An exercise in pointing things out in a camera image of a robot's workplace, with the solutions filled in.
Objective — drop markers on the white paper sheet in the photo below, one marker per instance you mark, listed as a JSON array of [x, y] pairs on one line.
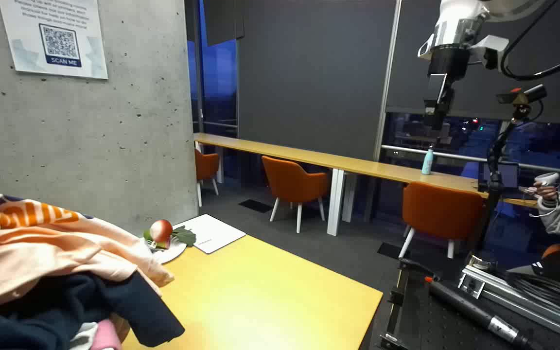
[[212, 233]]

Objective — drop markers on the black camera on tripod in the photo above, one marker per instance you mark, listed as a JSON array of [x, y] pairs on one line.
[[502, 161]]

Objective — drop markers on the red toy apple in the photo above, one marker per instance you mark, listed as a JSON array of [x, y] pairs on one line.
[[159, 233]]

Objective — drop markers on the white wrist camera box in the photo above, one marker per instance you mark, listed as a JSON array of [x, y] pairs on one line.
[[490, 48]]

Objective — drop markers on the silver aluminium rail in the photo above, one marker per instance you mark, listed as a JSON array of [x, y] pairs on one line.
[[525, 297]]

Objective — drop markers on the white plate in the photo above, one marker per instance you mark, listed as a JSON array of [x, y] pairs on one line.
[[171, 253]]

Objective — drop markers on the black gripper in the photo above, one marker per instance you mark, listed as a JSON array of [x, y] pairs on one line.
[[449, 60]]

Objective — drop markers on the pink shirt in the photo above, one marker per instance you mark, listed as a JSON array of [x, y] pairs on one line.
[[105, 336]]

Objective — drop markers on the white wall poster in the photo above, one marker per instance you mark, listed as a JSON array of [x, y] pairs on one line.
[[56, 35]]

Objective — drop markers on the dark floor vent grille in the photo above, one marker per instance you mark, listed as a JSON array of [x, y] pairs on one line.
[[255, 204]]

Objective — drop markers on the long wooden counter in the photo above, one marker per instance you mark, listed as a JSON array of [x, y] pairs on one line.
[[358, 165]]

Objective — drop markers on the peach shirt with orange print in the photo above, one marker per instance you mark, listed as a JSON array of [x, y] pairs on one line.
[[53, 253]]

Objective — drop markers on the teal water bottle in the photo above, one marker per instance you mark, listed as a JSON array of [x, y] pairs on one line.
[[428, 159]]

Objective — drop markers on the green toy leaf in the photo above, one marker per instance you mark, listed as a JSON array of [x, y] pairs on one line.
[[185, 235]]

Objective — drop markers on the black metal pole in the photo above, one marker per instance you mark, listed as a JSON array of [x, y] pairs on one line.
[[471, 311]]

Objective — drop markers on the navy blue garment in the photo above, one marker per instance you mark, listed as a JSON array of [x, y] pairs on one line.
[[130, 311]]

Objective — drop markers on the orange chair with white legs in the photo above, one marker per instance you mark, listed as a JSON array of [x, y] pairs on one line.
[[206, 167], [296, 183], [441, 210]]

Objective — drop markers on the black table clamp frame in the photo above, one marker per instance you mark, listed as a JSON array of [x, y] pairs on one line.
[[397, 303]]

